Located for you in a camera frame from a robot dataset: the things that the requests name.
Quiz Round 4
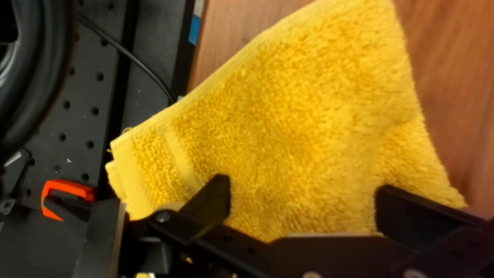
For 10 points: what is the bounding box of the black perforated base board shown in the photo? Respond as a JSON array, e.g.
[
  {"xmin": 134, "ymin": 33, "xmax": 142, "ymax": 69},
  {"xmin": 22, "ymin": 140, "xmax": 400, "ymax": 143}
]
[{"xmin": 0, "ymin": 0, "xmax": 198, "ymax": 278}]

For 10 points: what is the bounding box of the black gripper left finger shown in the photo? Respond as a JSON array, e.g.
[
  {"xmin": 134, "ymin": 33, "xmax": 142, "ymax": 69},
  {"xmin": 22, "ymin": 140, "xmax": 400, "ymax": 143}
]
[{"xmin": 125, "ymin": 174, "xmax": 269, "ymax": 278}]

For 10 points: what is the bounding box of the orange handled black clamp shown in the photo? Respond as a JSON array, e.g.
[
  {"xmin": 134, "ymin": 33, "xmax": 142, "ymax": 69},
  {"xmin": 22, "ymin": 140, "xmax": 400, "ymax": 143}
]
[{"xmin": 39, "ymin": 177, "xmax": 128, "ymax": 278}]

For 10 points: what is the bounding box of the thick black rubber hose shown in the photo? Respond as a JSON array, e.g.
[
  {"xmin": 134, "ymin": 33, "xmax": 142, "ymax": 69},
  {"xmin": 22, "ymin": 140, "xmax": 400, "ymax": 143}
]
[{"xmin": 0, "ymin": 0, "xmax": 73, "ymax": 152}]

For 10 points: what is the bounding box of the thin black cable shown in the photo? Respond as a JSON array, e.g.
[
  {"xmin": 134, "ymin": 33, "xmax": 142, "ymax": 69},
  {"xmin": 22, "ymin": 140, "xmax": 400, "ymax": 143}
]
[{"xmin": 76, "ymin": 13, "xmax": 179, "ymax": 103}]

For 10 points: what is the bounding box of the yellow terry towel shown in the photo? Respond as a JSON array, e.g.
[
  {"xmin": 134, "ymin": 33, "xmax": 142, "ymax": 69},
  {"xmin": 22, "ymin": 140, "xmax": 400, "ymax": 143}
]
[{"xmin": 105, "ymin": 0, "xmax": 468, "ymax": 245}]

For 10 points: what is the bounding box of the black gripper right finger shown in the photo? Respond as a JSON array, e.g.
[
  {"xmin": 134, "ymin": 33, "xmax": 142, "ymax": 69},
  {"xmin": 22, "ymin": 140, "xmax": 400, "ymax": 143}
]
[{"xmin": 375, "ymin": 184, "xmax": 494, "ymax": 278}]

